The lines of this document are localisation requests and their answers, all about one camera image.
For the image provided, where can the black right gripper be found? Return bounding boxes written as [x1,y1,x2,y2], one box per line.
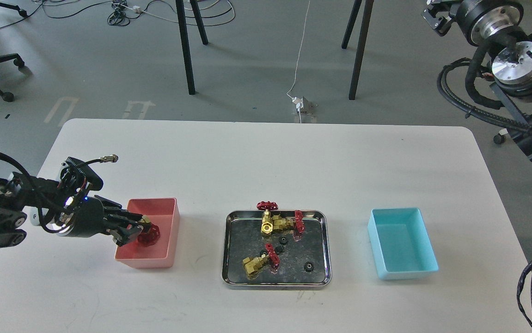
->
[422,0,466,37]

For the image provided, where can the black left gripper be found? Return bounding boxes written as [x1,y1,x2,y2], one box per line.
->
[56,197,149,247]

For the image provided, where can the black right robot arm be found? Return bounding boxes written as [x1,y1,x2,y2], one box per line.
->
[422,0,532,162]

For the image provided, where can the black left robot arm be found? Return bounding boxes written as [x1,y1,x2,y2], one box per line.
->
[0,153,160,248]

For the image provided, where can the pink plastic box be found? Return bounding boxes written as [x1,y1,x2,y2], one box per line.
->
[114,197,180,269]

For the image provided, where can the light blue plastic box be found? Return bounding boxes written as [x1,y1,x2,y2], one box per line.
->
[367,207,439,280]

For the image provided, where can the black stand legs right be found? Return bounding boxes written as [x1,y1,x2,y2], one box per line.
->
[341,0,375,100]

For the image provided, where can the stainless steel tray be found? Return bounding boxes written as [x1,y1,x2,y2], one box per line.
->
[221,210,331,289]

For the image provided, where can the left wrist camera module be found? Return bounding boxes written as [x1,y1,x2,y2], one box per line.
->
[57,154,119,195]

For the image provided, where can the brass double valve red handles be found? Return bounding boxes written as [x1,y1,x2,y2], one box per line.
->
[257,202,305,237]

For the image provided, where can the tangled black floor cables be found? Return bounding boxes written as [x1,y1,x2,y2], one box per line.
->
[39,0,236,27]

